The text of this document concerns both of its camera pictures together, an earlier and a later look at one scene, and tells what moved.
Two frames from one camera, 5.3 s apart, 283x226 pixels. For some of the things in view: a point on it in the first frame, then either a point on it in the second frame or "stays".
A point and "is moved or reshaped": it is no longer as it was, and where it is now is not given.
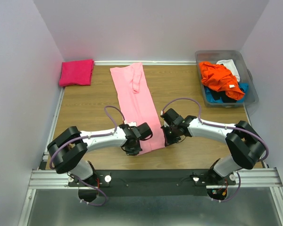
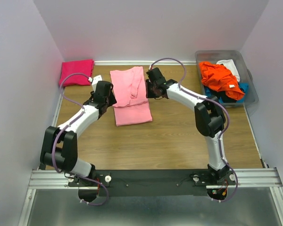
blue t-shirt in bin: (245, 88) stays
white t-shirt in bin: (230, 65) stays
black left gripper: (132, 149) → (111, 99)
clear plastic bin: (226, 81) stays
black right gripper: (169, 138) → (149, 89)
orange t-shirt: (219, 78) stays
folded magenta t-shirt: (79, 72) stays
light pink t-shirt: (137, 102) is moved or reshaped
